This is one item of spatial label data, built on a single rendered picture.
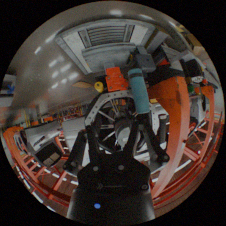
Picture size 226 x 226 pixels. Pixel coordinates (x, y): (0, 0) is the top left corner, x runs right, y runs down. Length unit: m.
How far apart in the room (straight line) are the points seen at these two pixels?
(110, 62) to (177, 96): 0.66
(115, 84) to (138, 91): 0.17
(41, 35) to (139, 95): 0.88
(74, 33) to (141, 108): 0.71
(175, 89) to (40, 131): 2.96
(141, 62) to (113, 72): 0.28
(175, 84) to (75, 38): 0.84
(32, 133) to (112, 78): 2.58
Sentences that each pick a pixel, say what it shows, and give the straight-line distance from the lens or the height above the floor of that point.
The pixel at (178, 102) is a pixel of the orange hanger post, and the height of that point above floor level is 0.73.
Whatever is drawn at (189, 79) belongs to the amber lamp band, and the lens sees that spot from 0.50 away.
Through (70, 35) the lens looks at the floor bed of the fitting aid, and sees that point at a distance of 0.69.
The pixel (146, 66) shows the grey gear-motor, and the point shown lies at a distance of 0.70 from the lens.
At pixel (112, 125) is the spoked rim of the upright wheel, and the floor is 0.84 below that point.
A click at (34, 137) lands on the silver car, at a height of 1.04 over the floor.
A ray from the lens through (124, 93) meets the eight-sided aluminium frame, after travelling 0.51.
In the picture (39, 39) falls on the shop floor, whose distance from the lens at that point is 0.82.
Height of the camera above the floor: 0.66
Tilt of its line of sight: 7 degrees up
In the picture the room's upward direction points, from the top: 169 degrees clockwise
